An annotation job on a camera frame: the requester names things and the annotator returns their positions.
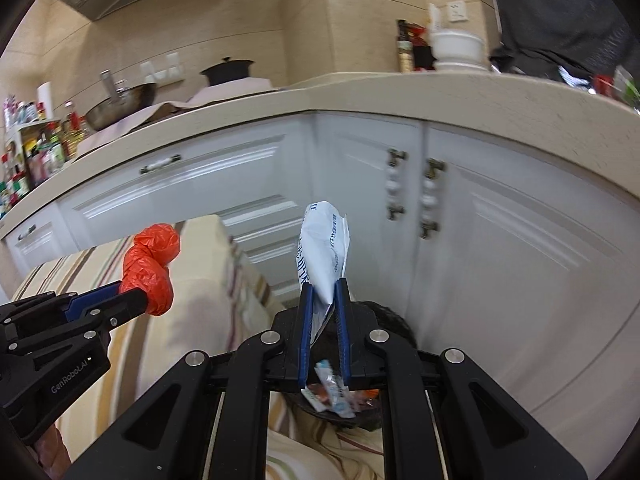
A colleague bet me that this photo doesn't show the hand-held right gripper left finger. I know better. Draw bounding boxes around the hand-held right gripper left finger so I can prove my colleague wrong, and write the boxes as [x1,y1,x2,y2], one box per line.
[64,282,317,480]

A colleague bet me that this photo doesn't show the pink stove cover cloth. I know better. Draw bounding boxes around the pink stove cover cloth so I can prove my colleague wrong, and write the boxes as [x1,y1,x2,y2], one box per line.
[100,77,282,137]

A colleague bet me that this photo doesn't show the black pot with lid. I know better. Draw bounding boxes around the black pot with lid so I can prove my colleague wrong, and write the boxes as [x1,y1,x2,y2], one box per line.
[200,57,255,87]

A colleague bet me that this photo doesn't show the stacked white bowls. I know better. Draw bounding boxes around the stacked white bowls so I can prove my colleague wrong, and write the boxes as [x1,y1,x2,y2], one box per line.
[430,30,491,72]

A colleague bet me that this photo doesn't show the dark sauce bottle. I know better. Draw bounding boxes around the dark sauce bottle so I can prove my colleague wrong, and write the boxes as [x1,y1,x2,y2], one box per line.
[396,19,417,73]

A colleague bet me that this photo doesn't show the brass white door handle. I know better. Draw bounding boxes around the brass white door handle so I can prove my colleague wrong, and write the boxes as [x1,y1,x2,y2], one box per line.
[423,158,446,239]
[386,148,409,221]

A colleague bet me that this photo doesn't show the white blue plastic wrapper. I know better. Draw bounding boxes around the white blue plastic wrapper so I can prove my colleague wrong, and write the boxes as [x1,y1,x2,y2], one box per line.
[295,201,351,346]

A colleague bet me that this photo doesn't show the colourful snack packets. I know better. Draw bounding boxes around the colourful snack packets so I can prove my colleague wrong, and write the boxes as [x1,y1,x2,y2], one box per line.
[557,64,640,112]

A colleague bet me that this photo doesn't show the crumpled red blue wrapper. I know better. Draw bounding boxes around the crumpled red blue wrapper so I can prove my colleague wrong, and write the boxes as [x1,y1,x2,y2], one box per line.
[302,359,358,419]

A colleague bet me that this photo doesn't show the cluster of condiment bottles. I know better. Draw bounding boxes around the cluster of condiment bottles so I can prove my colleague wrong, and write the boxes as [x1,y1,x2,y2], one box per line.
[0,94,68,218]

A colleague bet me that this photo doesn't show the white cabinet door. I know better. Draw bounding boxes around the white cabinet door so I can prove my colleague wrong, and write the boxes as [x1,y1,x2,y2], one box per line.
[425,127,640,441]
[316,112,427,306]

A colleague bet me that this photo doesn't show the bin with black bag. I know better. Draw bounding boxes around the bin with black bag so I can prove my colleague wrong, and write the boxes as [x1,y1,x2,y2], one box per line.
[270,300,419,434]

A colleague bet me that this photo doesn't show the yellow cooking oil bottle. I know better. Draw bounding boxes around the yellow cooking oil bottle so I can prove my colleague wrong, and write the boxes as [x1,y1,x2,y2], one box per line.
[61,101,94,157]

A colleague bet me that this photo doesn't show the wide white cabinet drawer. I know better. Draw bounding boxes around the wide white cabinet drawer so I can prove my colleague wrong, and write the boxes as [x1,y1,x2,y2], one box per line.
[56,119,313,242]

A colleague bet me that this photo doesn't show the red dark packet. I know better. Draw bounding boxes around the red dark packet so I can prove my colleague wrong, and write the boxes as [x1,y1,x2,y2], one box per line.
[413,22,436,71]

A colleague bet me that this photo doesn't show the narrow white cabinet drawer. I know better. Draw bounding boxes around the narrow white cabinet drawer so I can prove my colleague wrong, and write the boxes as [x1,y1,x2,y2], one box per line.
[4,210,68,276]

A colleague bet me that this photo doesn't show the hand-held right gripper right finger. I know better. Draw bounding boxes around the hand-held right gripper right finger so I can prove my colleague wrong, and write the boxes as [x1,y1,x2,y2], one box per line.
[334,277,588,480]

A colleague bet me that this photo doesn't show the dark grey cloth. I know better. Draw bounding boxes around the dark grey cloth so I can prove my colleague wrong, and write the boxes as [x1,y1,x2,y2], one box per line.
[482,0,640,97]

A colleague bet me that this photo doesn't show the white wall switches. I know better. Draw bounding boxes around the white wall switches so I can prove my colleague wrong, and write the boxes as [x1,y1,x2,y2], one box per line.
[139,59,182,84]

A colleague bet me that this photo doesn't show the metal wok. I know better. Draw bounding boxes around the metal wok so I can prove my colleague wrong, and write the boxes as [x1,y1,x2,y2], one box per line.
[82,70,159,131]

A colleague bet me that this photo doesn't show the beige kitchen countertop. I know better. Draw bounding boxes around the beige kitchen countertop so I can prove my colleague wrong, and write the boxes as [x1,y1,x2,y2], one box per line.
[0,71,640,241]

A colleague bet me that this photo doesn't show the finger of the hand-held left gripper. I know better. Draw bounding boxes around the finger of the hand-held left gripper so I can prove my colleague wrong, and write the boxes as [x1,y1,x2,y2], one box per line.
[0,282,124,329]
[0,288,151,359]

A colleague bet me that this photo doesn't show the striped tablecloth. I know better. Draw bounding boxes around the striped tablecloth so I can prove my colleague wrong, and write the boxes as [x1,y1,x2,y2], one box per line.
[10,214,386,480]

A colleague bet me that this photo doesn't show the red plastic bag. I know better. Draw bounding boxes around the red plastic bag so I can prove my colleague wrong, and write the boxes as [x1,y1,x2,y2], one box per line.
[119,222,181,317]

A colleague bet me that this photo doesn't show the white lower cabinet drawer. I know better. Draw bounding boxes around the white lower cabinet drawer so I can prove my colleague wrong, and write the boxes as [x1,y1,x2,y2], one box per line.
[219,199,308,263]

